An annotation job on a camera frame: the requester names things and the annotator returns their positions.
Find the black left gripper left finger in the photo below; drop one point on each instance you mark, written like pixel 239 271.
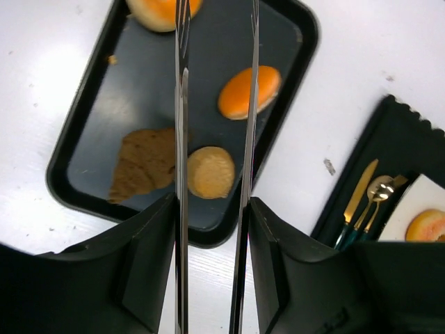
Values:
pixel 112 283

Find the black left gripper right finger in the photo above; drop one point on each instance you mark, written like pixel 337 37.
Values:
pixel 304 286

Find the glazed ring donut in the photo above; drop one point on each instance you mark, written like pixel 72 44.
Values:
pixel 427 226
pixel 155 15

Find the metal tongs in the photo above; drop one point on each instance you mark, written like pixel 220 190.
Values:
pixel 182 28

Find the dark brown bread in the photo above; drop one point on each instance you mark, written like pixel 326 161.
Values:
pixel 145 162

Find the orange glazed bread roll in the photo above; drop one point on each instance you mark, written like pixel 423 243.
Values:
pixel 233 100

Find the round yellow bun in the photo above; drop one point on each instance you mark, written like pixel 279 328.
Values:
pixel 211 173

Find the white square plate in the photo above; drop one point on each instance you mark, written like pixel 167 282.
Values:
pixel 422 195

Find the black placemat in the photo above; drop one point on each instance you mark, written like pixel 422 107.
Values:
pixel 402 141

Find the dark grey serving tray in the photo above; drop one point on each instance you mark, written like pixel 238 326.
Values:
pixel 129 84

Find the gold knife green handle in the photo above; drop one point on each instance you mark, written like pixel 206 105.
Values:
pixel 355 199

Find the gold spoon green handle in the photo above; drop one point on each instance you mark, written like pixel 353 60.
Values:
pixel 379 190

